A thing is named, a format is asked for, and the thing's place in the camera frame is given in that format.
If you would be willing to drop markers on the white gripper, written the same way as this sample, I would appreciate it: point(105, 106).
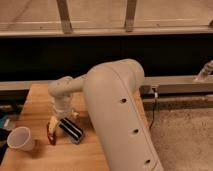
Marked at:
point(61, 109)

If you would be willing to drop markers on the black striped eraser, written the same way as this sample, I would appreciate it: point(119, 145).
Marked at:
point(75, 133)

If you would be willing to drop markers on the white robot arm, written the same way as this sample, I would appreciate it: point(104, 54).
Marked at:
point(108, 92)

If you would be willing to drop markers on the red hair clip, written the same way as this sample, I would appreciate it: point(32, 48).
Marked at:
point(51, 136)

